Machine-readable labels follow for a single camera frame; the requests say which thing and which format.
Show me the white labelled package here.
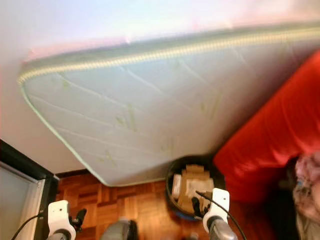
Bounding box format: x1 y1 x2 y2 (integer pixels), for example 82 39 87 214
171 174 182 198

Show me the black round bin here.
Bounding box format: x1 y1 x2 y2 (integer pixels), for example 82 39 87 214
166 156 227 221

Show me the brown cardboard box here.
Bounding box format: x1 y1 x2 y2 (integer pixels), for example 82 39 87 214
177 164 216 213

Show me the grey left robot leg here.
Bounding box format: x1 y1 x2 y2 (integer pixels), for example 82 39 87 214
100 217 138 240

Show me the black framed glass door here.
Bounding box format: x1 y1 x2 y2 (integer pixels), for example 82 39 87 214
0 140 59 240

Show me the large red covered mattress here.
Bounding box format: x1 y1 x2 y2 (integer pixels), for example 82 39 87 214
212 50 320 221

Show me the white quilted mattress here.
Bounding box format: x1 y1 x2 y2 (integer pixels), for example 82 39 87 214
17 20 320 187

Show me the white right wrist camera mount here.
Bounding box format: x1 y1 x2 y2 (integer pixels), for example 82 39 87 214
202 188 231 233

